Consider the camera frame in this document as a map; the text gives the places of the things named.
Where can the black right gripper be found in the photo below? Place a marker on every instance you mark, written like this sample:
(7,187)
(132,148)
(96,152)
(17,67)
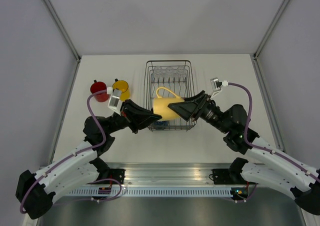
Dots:
(187,109)

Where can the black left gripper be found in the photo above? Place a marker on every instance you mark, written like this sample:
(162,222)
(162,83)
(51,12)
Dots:
(137,117)

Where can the pale yellow mug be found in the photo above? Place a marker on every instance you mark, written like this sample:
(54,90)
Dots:
(161,105)

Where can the yellow mug black handle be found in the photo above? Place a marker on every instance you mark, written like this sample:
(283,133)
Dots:
(122,86)

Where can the red mug black handle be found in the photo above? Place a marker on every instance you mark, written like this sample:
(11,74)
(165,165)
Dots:
(100,91)

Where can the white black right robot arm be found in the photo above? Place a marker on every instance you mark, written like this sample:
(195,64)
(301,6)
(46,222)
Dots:
(280,172)

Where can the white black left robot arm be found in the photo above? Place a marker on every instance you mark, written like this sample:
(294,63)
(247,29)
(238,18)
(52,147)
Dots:
(38,191)

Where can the clear glass right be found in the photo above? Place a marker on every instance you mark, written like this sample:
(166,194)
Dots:
(181,72)

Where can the clear glass left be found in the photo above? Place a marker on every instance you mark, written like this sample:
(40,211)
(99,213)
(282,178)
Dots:
(158,72)

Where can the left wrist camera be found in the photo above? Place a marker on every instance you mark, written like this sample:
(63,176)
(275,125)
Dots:
(114,101)

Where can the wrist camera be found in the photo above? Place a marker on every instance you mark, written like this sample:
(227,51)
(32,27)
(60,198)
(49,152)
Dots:
(114,101)
(217,86)

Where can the blue mug black handle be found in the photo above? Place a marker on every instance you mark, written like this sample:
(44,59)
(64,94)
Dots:
(160,123)

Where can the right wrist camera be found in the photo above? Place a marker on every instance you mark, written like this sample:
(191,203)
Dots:
(217,86)

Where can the black wire dish rack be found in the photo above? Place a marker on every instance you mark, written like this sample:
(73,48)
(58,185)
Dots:
(183,87)

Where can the aluminium mounting rail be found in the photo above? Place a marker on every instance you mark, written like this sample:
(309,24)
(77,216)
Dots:
(175,173)

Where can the white slotted cable duct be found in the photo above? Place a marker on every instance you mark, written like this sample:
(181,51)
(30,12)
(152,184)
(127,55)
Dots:
(130,191)

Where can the left aluminium frame post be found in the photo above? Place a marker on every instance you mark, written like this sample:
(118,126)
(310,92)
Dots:
(61,28)

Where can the aluminium frame post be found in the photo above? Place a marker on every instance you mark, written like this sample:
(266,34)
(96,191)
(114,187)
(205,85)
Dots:
(61,28)
(272,26)

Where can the right aluminium frame post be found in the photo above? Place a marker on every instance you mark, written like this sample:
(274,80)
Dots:
(272,26)

